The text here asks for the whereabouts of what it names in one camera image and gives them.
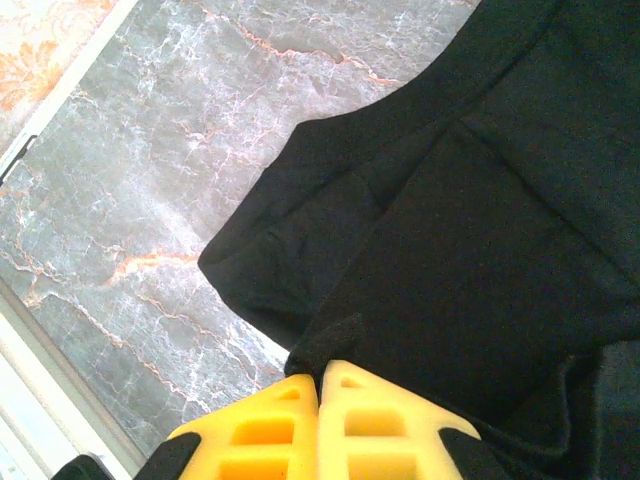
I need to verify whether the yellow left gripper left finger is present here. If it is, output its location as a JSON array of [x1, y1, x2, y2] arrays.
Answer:
[[134, 373, 320, 480]]

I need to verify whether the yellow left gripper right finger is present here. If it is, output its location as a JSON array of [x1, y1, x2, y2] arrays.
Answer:
[[318, 359, 507, 480]]

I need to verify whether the black floral print t-shirt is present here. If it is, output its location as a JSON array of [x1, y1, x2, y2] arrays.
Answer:
[[198, 0, 640, 480]]

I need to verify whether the aluminium slotted base beam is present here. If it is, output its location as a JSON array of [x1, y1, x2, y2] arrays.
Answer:
[[0, 278, 145, 480]]

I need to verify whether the black corner bracket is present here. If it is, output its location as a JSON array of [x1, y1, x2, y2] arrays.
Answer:
[[0, 133, 39, 182]]

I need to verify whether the aluminium table edge rail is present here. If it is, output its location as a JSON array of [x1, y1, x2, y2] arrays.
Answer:
[[0, 0, 142, 174]]

